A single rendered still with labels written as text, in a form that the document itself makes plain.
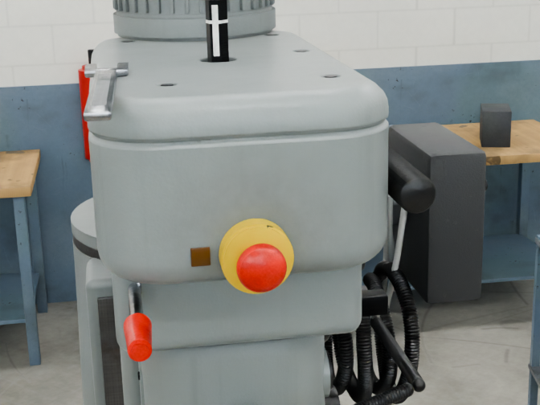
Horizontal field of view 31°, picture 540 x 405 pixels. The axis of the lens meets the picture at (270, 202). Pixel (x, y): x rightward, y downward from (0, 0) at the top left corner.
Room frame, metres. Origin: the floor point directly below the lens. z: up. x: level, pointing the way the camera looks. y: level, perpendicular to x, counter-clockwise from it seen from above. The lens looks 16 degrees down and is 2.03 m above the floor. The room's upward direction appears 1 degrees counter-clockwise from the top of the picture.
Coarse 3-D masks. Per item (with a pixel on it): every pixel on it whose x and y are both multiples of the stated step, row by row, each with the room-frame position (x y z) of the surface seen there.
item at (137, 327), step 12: (132, 288) 0.84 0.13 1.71; (132, 300) 0.81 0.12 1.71; (132, 312) 0.79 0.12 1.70; (132, 324) 0.75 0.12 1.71; (144, 324) 0.75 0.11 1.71; (132, 336) 0.73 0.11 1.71; (144, 336) 0.73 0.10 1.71; (132, 348) 0.72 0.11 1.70; (144, 348) 0.72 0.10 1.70; (144, 360) 0.72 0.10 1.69
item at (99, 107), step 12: (84, 72) 0.89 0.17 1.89; (96, 72) 0.88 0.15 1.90; (108, 72) 0.88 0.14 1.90; (120, 72) 0.90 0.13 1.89; (96, 84) 0.81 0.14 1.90; (108, 84) 0.81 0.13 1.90; (96, 96) 0.76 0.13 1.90; (108, 96) 0.76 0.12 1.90; (96, 108) 0.71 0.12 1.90; (108, 108) 0.71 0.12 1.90; (84, 120) 0.70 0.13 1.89; (96, 120) 0.70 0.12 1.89; (108, 120) 0.70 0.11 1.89
